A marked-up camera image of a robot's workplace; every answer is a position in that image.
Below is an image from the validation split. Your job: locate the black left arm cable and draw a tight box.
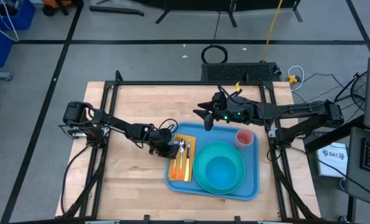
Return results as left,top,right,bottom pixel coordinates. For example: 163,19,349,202
158,118,179,134

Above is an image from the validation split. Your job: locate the large teal plate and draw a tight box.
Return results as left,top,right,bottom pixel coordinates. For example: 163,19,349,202
192,141,246,196

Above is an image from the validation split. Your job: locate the yellow hanging cable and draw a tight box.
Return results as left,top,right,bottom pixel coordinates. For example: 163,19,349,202
262,0,284,63

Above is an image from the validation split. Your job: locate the thin white cable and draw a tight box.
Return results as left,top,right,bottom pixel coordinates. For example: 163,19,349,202
0,0,20,42

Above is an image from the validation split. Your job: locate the blue plastic serving tray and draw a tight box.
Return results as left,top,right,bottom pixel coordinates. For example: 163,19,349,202
164,121,261,201

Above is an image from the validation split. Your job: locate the black folding partition screen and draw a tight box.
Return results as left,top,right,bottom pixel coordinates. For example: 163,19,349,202
131,0,303,29

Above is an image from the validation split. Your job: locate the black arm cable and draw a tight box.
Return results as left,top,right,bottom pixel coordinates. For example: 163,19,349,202
217,85,245,101
158,118,179,134

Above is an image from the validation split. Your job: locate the orange-handled metal spoon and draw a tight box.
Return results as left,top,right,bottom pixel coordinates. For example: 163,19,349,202
177,138,187,181

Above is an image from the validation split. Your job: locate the black perforated computer case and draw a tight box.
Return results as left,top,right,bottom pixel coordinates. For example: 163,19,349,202
201,62,278,83

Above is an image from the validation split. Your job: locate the pink ribbed cup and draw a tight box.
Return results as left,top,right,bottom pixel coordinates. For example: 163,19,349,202
234,128,255,149

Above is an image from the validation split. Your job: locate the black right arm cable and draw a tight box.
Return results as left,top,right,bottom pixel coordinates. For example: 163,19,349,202
217,85,245,101

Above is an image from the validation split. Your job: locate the blue bowl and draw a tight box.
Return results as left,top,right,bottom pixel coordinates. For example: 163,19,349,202
204,155,239,190

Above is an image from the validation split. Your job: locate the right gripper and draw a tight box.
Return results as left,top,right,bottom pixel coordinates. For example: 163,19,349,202
192,96,265,132

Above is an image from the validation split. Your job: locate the black floor fan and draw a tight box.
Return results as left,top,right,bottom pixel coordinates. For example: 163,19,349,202
333,71,369,112

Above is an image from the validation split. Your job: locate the black aluminium table frame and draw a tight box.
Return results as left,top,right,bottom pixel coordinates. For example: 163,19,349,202
59,70,322,222

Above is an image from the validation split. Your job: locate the grey side desk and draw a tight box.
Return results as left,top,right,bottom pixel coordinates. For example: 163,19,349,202
344,126,370,210

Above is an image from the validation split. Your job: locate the coiled black floor cable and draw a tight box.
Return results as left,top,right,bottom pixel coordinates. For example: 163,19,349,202
201,44,229,65

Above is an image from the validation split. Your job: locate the yellow-handled table knife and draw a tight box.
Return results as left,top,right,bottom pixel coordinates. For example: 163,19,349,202
183,139,192,182

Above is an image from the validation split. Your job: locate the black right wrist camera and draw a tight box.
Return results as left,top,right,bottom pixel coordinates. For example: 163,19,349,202
211,91,228,108

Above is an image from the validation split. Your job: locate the yellow cloth napkin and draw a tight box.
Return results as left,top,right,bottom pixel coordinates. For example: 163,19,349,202
167,133,197,183

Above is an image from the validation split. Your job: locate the black tube on floor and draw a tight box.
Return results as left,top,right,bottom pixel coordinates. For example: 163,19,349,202
88,4,145,17

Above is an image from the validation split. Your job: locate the orange shop vacuum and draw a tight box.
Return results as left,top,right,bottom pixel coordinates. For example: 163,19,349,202
41,0,85,17

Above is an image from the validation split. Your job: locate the white power cable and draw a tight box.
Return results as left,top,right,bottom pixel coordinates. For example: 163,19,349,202
287,65,305,92

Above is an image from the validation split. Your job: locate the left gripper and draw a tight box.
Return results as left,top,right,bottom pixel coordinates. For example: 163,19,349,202
147,128,181,159

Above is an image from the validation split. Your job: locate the white printed paper sign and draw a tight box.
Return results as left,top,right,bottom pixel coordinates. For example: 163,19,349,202
315,142,350,179

